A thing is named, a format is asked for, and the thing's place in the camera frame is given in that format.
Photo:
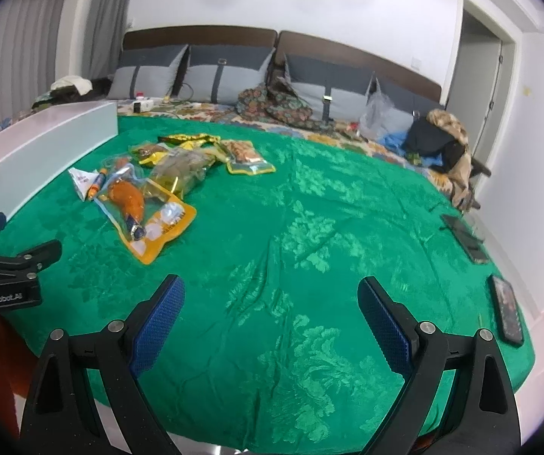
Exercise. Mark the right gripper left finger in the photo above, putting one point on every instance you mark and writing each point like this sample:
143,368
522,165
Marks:
60,415

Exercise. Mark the grey pillow middle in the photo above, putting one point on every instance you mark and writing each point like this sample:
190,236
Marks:
217,74

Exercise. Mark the white storage box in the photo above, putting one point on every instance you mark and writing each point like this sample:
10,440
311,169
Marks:
37,149

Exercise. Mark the black smartphone far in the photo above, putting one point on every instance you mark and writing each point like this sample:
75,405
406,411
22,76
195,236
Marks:
471,244

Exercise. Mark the white cap on clothes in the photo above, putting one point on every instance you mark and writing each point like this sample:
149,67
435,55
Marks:
75,83

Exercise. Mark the orange bun snack bag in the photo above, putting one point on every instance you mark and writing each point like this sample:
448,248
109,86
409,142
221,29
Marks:
146,215

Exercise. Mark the black smartphone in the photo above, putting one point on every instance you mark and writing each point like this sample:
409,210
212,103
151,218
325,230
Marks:
471,244
507,314

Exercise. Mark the brown meat snack packet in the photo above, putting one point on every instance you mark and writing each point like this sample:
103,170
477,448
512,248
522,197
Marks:
149,154

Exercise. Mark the grey pillow right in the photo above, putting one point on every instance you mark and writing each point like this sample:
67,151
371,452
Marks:
333,92

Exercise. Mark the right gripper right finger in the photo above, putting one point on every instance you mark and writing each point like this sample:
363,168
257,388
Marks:
480,416

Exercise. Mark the clear sausage packet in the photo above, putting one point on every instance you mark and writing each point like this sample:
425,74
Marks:
117,168

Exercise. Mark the tan patterned garment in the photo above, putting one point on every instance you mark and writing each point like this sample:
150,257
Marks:
462,195

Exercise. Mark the black clothing pile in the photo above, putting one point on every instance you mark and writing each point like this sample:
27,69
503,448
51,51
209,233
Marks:
426,139

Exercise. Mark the clear plastic bag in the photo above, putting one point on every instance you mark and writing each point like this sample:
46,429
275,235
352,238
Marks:
378,106

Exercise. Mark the yellow red spicy snack bag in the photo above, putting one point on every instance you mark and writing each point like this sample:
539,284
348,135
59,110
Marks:
193,141

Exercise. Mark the white triangular snack packet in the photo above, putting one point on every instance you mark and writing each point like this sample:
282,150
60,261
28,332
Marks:
82,181

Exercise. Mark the grey pillow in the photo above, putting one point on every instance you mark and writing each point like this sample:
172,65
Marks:
333,92
217,74
150,71

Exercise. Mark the grey pillow far left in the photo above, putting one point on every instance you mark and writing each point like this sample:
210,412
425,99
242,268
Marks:
150,71

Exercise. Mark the floral bed sheet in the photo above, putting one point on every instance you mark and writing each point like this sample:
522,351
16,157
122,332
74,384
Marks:
342,136

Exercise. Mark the yellow long snack bag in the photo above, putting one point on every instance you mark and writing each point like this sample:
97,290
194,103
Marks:
181,170

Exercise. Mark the grey curtain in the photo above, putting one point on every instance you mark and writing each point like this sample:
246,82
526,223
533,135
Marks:
44,40

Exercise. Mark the peanut snack bag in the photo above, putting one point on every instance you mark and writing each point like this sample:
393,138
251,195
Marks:
244,159

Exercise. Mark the orange sausage stick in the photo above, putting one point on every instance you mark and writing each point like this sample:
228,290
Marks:
97,183

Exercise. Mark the blue cloth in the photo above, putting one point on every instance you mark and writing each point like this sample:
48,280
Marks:
394,143

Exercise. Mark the black smartphone near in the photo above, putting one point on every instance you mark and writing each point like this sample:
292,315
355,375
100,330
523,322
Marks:
507,314

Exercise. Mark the green patterned cloth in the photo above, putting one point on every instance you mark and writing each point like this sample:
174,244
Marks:
270,352

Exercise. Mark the floral folded blanket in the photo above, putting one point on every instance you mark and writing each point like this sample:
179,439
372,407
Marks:
278,102

